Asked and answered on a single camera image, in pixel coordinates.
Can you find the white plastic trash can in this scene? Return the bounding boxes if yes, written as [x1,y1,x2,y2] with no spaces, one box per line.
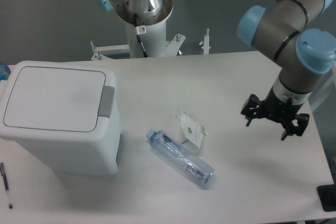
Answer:
[1,61,122,176]

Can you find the blue bottle behind trash can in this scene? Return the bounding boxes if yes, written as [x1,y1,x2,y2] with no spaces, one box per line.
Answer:
[0,62,11,81]

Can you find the white table leg bracket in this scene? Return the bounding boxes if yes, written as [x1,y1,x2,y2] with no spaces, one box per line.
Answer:
[198,28,211,55]

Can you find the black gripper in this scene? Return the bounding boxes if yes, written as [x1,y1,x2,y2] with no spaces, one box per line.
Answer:
[240,87,310,141]

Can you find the crumpled white paper packet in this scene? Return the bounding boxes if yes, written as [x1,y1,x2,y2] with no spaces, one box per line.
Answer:
[176,108,208,155]

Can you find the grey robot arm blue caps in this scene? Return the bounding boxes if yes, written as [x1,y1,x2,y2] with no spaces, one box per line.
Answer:
[96,0,335,138]

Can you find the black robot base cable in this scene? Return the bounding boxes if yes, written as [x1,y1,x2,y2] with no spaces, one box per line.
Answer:
[133,13,150,58]

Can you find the black device at table corner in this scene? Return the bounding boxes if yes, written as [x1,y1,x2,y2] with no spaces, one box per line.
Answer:
[317,184,335,212]

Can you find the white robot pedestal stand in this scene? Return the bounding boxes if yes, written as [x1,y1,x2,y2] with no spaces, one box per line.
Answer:
[91,0,186,60]

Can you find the clear plastic water bottle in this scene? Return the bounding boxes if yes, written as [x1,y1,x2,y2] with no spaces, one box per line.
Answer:
[146,129,215,188]

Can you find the black gel pen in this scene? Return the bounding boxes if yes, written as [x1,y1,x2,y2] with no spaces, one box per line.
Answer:
[1,162,13,209]

